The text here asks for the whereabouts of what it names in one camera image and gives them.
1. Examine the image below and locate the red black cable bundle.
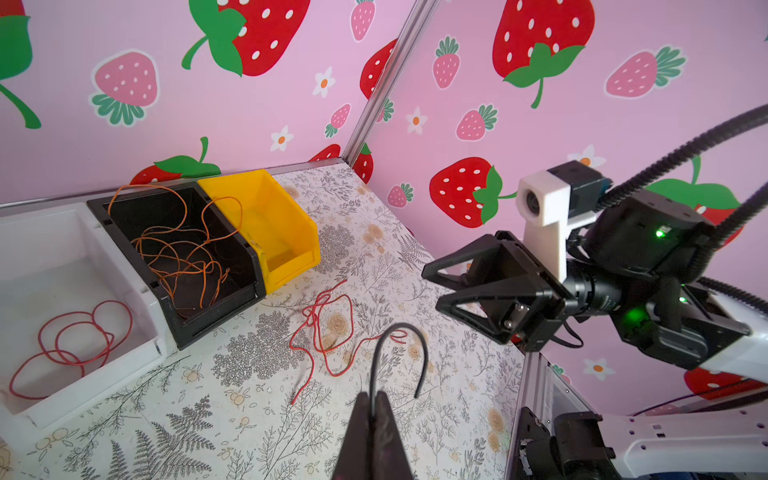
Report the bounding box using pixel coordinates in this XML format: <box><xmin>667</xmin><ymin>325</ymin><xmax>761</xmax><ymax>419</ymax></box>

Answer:
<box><xmin>367</xmin><ymin>322</ymin><xmax>431</xmax><ymax>419</ymax></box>

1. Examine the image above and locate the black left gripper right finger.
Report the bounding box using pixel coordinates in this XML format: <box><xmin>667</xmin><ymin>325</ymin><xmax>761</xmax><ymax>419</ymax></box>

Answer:
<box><xmin>373</xmin><ymin>391</ymin><xmax>414</xmax><ymax>480</ymax></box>

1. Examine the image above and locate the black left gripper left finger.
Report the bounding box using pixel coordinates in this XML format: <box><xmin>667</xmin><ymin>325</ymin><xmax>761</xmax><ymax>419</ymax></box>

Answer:
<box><xmin>331</xmin><ymin>392</ymin><xmax>375</xmax><ymax>480</ymax></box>

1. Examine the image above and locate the yellow plastic storage bin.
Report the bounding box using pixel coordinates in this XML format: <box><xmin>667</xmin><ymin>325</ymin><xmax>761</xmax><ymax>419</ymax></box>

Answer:
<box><xmin>198</xmin><ymin>170</ymin><xmax>321</xmax><ymax>294</ymax></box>

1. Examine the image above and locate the aluminium right corner post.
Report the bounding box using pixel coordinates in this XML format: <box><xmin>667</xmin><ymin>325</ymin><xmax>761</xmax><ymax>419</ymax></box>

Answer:
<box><xmin>341</xmin><ymin>0</ymin><xmax>440</xmax><ymax>168</ymax></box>

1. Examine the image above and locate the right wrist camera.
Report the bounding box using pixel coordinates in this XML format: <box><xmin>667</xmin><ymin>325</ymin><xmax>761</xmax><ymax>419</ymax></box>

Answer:
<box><xmin>516</xmin><ymin>161</ymin><xmax>613</xmax><ymax>282</ymax></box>

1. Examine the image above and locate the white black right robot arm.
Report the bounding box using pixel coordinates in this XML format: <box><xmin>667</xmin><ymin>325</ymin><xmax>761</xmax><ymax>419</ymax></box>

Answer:
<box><xmin>422</xmin><ymin>106</ymin><xmax>767</xmax><ymax>479</ymax></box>

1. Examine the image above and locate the orange cable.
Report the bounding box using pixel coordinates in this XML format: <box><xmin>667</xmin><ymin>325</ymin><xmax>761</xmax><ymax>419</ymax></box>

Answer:
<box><xmin>106</xmin><ymin>184</ymin><xmax>245</xmax><ymax>311</ymax></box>

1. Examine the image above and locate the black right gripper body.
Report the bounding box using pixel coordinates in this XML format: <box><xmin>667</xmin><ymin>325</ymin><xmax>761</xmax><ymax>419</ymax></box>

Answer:
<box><xmin>479</xmin><ymin>242</ymin><xmax>576</xmax><ymax>352</ymax></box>

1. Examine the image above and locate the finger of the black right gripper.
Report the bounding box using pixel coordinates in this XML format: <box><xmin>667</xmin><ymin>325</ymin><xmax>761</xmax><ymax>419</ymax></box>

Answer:
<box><xmin>421</xmin><ymin>231</ymin><xmax>522</xmax><ymax>293</ymax></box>
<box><xmin>436</xmin><ymin>281</ymin><xmax>558</xmax><ymax>345</ymax></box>

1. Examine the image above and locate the white translucent storage bin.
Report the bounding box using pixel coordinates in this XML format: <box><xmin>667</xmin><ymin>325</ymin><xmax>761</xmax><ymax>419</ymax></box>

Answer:
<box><xmin>1</xmin><ymin>203</ymin><xmax>175</xmax><ymax>448</ymax></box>

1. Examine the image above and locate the black plastic storage bin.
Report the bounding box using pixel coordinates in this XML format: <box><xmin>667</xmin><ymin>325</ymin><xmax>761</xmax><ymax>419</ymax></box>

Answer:
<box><xmin>86</xmin><ymin>182</ymin><xmax>266</xmax><ymax>350</ymax></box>

